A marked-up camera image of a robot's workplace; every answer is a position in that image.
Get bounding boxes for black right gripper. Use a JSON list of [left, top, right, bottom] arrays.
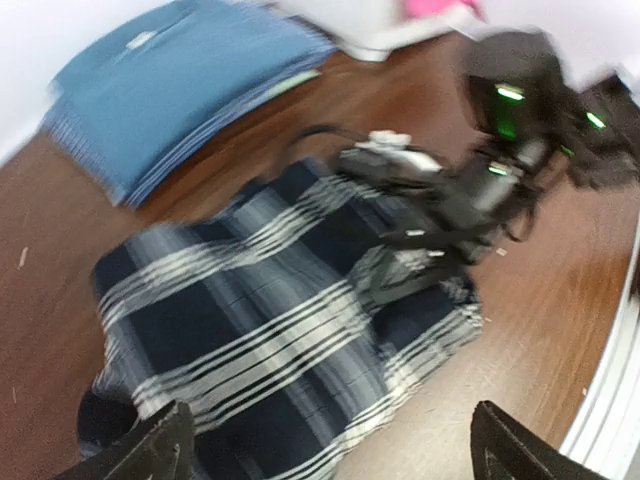
[[364, 164, 515, 309]]

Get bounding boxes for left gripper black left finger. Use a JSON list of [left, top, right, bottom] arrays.
[[56, 401, 194, 480]]

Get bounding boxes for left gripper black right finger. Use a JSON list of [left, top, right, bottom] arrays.
[[470, 401, 602, 480]]

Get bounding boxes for black white plaid shirt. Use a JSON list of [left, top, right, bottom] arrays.
[[90, 159, 482, 479]]

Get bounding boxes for dark blue polo shirt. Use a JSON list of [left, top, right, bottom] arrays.
[[49, 0, 326, 201]]

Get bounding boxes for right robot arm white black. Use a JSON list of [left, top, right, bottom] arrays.
[[371, 31, 639, 304]]

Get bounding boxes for white plastic laundry bin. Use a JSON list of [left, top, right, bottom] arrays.
[[273, 0, 482, 62]]

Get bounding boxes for light patterned folded garment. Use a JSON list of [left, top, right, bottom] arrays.
[[268, 69, 321, 96]]

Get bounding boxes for pink cloth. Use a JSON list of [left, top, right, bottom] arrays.
[[403, 0, 486, 20]]

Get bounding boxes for blue checked folded shirt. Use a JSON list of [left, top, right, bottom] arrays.
[[42, 19, 336, 206]]

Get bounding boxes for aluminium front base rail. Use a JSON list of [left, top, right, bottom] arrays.
[[559, 269, 640, 471]]

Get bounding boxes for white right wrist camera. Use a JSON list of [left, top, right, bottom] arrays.
[[333, 130, 444, 184]]

